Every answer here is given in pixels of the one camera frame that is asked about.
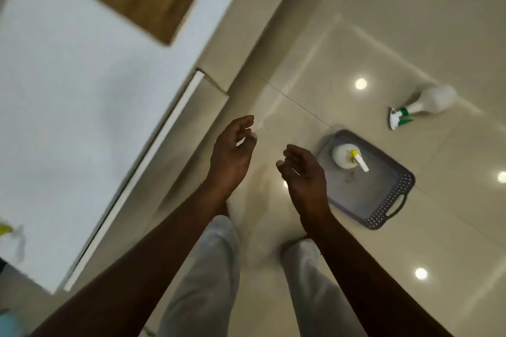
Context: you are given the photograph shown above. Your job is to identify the person's left hand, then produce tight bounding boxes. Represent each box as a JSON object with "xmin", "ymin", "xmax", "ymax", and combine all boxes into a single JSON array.
[{"xmin": 206, "ymin": 115, "xmax": 258, "ymax": 194}]

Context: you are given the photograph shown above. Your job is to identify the person's right hand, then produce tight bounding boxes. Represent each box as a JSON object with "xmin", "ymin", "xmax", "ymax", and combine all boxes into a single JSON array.
[{"xmin": 276, "ymin": 144, "xmax": 331, "ymax": 227}]

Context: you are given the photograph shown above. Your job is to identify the person's left forearm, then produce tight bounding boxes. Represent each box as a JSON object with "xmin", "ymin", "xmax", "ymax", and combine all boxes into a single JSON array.
[{"xmin": 30, "ymin": 183, "xmax": 239, "ymax": 337}]

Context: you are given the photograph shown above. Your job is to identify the person's right forearm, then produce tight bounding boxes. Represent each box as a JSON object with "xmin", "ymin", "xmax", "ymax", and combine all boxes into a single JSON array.
[{"xmin": 302, "ymin": 208, "xmax": 455, "ymax": 337}]

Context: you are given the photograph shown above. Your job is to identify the white spray bottle yellow nozzle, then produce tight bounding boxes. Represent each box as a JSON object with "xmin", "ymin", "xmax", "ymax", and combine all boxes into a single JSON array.
[{"xmin": 332, "ymin": 143, "xmax": 370, "ymax": 173}]

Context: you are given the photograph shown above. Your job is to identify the white trousers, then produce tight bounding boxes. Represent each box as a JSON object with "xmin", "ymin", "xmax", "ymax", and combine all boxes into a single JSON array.
[{"xmin": 158, "ymin": 214, "xmax": 368, "ymax": 337}]

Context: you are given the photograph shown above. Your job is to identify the white spray bottle green nozzle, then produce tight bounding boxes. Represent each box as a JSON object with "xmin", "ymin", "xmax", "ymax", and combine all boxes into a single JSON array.
[{"xmin": 388, "ymin": 85, "xmax": 458, "ymax": 131}]

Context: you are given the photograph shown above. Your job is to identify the white cabinet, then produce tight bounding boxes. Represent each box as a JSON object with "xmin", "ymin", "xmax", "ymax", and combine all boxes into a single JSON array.
[{"xmin": 0, "ymin": 0, "xmax": 261, "ymax": 296}]

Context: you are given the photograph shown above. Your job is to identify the yellow and white object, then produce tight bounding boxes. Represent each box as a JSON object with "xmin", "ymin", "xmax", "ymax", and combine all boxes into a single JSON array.
[{"xmin": 0, "ymin": 222, "xmax": 26, "ymax": 262}]

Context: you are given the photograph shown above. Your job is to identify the light blue object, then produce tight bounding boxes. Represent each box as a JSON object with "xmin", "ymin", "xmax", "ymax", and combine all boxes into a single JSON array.
[{"xmin": 0, "ymin": 309, "xmax": 24, "ymax": 337}]

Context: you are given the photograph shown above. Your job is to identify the grey plastic tray with handles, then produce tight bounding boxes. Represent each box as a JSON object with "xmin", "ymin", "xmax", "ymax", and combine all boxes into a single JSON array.
[{"xmin": 315, "ymin": 129, "xmax": 416, "ymax": 231}]

